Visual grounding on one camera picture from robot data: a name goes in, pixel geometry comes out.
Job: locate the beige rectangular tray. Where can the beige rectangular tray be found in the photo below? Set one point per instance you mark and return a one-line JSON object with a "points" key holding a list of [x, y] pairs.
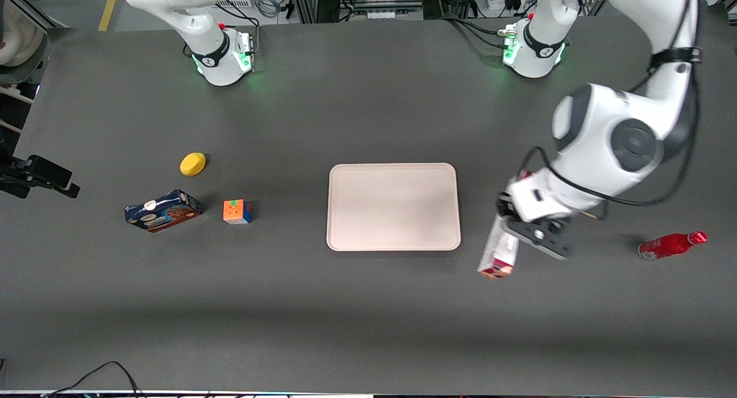
{"points": [[394, 207]]}

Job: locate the colourful puzzle cube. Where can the colourful puzzle cube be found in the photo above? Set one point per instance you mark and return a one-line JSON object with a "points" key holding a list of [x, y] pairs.
{"points": [[236, 212]]}

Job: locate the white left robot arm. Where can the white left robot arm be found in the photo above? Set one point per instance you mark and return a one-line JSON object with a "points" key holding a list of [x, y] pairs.
{"points": [[604, 150]]}

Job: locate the beige chair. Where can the beige chair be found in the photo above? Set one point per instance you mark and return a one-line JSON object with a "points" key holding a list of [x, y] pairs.
{"points": [[20, 35]]}

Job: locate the white power strip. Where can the white power strip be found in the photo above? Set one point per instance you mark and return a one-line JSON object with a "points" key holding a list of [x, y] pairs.
{"points": [[500, 3]]}

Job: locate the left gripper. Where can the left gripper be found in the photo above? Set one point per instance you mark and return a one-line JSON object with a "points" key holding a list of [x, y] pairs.
{"points": [[503, 205]]}

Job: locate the red bottle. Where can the red bottle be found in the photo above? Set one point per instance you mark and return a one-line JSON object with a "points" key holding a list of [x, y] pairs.
{"points": [[668, 246]]}

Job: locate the red tartan cookie box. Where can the red tartan cookie box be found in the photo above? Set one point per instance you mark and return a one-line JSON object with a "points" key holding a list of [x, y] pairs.
{"points": [[498, 254]]}

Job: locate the yellow lemon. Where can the yellow lemon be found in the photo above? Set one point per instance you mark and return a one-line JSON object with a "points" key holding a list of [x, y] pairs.
{"points": [[192, 164]]}

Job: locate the blue cookie box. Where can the blue cookie box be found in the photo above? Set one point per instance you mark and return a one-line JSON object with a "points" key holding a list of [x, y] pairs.
{"points": [[163, 211]]}

